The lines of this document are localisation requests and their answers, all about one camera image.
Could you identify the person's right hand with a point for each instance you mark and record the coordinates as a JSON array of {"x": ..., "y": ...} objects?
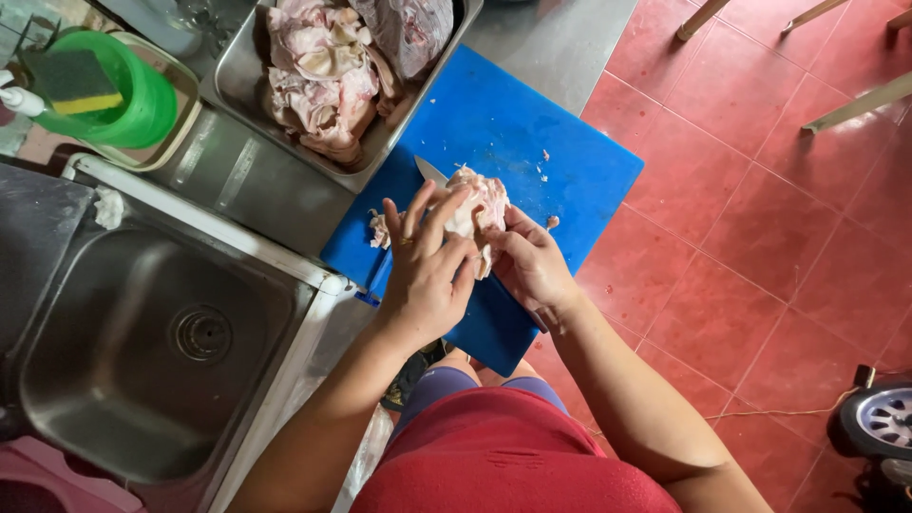
[{"x": 534, "y": 271}]

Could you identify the person's left hand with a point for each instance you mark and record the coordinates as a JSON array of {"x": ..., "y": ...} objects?
[{"x": 420, "y": 285}]

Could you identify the pale raw meat piece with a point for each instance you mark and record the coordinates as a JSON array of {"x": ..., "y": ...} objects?
[{"x": 479, "y": 199}]

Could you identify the steel kitchen knife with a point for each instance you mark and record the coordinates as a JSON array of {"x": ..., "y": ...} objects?
[{"x": 430, "y": 171}]

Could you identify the small raw meat trimming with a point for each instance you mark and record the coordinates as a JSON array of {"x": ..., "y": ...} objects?
[{"x": 378, "y": 229}]

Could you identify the dark sandal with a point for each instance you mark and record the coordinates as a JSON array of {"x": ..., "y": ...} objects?
[{"x": 410, "y": 377}]

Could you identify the purple shorts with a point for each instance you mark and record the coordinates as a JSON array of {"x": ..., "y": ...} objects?
[{"x": 442, "y": 388}]

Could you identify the blue plastic cutting board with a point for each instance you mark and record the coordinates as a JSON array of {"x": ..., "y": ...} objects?
[{"x": 513, "y": 121}]

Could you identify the clear plastic bag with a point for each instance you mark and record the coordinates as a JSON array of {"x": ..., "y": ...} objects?
[{"x": 367, "y": 456}]

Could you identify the red shirt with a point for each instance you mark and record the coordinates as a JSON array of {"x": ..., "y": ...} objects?
[{"x": 499, "y": 463}]

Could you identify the round sink drain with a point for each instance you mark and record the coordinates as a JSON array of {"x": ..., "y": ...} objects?
[{"x": 202, "y": 333}]

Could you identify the heap of pale raw meat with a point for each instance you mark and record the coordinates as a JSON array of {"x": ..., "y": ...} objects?
[{"x": 320, "y": 78}]

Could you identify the greyish raw meat slab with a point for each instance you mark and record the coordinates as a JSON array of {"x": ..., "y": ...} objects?
[{"x": 410, "y": 32}]

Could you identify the rectangular steel tray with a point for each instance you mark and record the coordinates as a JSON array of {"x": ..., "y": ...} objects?
[{"x": 235, "y": 85}]

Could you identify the beige plastic basin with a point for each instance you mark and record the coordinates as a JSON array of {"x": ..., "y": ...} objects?
[{"x": 187, "y": 100}]

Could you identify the wooden chair leg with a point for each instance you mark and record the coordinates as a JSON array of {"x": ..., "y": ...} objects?
[
  {"x": 812, "y": 14},
  {"x": 700, "y": 18},
  {"x": 862, "y": 103},
  {"x": 901, "y": 19}
]

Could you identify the stainless steel sink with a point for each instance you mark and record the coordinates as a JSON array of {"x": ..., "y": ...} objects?
[{"x": 128, "y": 399}]

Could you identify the crumpled white tissue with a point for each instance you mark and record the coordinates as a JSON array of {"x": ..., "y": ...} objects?
[{"x": 109, "y": 208}]

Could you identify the green plastic tub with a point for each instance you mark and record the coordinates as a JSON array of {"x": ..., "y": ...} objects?
[{"x": 142, "y": 100}]

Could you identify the clear plastic container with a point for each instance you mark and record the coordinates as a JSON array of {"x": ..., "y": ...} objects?
[{"x": 171, "y": 25}]

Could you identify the black wheel with silver rim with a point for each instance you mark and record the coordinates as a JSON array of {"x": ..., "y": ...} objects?
[{"x": 880, "y": 420}]

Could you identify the green and yellow sponge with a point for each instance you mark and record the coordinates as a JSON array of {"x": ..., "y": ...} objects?
[{"x": 75, "y": 84}]

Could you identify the pink plastic stool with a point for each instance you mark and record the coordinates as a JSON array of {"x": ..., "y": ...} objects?
[{"x": 50, "y": 477}]

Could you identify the white pump dispenser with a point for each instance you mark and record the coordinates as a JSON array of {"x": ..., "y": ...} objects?
[{"x": 20, "y": 100}]

